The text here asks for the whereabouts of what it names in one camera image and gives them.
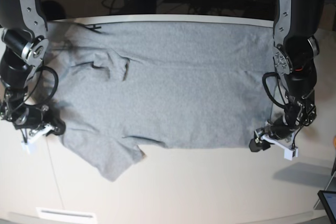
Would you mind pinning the grey T-shirt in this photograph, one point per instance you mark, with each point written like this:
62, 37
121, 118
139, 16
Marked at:
174, 85

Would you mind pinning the white paper label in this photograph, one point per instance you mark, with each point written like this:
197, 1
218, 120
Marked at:
62, 215

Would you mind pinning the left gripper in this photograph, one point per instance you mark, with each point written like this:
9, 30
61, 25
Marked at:
283, 128

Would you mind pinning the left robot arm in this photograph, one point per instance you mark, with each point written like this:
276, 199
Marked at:
291, 85

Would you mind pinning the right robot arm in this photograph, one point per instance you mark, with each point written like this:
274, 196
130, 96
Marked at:
25, 37

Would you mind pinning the black tablet screen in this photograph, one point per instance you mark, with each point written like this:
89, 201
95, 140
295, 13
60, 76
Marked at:
327, 198

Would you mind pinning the orange object at edge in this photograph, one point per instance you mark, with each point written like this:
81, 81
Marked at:
334, 141

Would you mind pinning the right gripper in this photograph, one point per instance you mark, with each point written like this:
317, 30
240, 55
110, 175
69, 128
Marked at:
34, 117

